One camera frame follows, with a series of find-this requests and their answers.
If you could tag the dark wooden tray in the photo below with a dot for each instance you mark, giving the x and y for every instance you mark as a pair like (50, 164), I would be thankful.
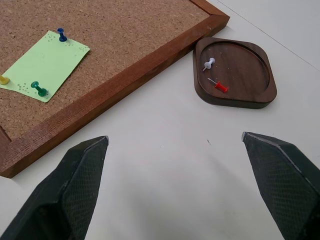
(237, 67)

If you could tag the wood-framed cork board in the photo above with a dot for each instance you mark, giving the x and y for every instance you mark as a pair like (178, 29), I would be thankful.
(130, 32)

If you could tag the yellow push pin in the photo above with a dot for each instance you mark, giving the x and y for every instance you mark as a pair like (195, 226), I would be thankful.
(3, 80)

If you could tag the green paper note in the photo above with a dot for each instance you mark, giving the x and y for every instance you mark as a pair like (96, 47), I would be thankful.
(50, 62)

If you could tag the white push pin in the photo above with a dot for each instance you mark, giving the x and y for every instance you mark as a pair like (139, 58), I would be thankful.
(209, 63)

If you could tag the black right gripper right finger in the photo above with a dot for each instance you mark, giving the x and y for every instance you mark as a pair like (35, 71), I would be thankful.
(282, 180)

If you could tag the blue push pin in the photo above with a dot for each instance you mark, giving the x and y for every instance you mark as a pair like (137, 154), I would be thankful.
(61, 35)

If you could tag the red push pin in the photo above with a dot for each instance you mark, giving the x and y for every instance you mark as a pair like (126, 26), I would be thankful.
(221, 86)

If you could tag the green push pin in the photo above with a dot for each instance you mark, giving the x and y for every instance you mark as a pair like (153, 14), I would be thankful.
(38, 88)

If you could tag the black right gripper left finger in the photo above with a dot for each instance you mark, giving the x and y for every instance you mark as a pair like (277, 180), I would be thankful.
(72, 190)

